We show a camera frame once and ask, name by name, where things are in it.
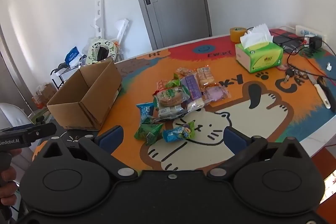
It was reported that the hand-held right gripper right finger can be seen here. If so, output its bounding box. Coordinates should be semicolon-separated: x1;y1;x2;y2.
207;126;311;183

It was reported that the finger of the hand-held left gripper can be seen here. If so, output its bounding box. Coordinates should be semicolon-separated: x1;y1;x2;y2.
0;124;40;133
27;123;57;143

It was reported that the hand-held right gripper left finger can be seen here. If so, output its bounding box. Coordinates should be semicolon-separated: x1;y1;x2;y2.
34;125;138;183

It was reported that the dark green foil snack packet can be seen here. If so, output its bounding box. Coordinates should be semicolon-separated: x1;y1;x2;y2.
134;123;164;140
146;132;158;146

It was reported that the brown cardboard box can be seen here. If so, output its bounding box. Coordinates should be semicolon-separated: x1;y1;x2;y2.
47;59;123;131

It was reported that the blue snack packet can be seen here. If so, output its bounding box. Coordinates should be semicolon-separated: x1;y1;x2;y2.
136;102;155;124

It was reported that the purple round pastry packet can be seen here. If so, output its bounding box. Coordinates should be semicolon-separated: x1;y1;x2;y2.
202;85;231;105

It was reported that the pale cake clear packet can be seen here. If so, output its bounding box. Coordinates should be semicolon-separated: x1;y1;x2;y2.
185;98;210;113

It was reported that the blue green candy packet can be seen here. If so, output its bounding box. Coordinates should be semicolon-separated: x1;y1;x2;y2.
162;120;196;143

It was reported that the orange-edged cracker packet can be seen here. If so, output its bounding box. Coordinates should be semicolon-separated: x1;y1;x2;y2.
196;65;216;88

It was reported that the green-label round cake packet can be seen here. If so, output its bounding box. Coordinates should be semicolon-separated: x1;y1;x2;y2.
153;86;191;109

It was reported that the light green snack packet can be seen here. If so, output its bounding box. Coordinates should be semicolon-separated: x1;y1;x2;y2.
164;78;181;88

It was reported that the clear peanut crisp packet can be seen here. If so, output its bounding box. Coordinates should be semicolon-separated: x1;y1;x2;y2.
175;67;196;77

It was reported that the person's left hand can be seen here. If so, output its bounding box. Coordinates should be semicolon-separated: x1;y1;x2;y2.
0;148;23;206

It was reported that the green cartoon floor mat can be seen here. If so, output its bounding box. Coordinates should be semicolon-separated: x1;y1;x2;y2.
29;109;52;125

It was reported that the white grey chair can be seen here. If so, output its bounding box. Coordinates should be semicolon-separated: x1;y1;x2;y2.
0;103;34;132

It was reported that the small cardboard box with bags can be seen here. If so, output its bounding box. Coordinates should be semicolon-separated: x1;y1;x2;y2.
33;84;57;109

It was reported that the grey side door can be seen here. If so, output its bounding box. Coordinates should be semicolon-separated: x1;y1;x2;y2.
0;25;32;112

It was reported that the black metal rack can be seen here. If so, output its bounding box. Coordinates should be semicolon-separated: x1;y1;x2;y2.
50;63;82;88

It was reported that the colourful cartoon cat table mat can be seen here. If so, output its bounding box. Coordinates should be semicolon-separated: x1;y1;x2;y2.
31;28;336;172

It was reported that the blue plastic bag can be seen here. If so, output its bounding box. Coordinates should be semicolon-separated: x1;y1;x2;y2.
65;46;80;63

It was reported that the green tissue box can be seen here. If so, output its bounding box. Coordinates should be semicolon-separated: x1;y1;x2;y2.
235;23;284;74

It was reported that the bunch of keys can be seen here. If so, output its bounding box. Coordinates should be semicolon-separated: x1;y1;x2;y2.
285;68;301;83

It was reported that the panda print toilet seat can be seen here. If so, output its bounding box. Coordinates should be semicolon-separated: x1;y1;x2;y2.
86;38;118;65

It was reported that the yellow tape roll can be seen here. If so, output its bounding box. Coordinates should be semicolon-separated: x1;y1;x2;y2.
230;27;247;43

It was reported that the black oblong tool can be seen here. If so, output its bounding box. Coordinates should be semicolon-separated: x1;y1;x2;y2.
316;76;336;102

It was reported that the black flat case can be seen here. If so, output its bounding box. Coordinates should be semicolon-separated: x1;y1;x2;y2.
273;32;302;53

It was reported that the short white shelf board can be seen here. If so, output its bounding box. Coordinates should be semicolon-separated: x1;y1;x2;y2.
112;19;130;43

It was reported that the black power adapter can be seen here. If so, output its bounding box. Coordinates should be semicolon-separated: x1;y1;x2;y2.
310;36;323;49

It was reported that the tall white shelf board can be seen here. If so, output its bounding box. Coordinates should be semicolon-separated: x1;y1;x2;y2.
91;0;105;40

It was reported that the white power strip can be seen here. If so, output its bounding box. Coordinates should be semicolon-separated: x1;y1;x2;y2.
295;25;328;42

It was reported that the grey room door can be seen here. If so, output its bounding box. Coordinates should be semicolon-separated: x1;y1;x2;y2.
125;0;213;51

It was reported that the black cable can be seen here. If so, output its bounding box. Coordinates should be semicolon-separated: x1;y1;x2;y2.
247;27;336;81

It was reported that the white-handled knife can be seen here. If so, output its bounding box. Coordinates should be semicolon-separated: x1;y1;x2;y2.
306;73;332;109

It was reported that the red cable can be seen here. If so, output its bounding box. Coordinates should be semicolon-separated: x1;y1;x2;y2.
299;40;336;76

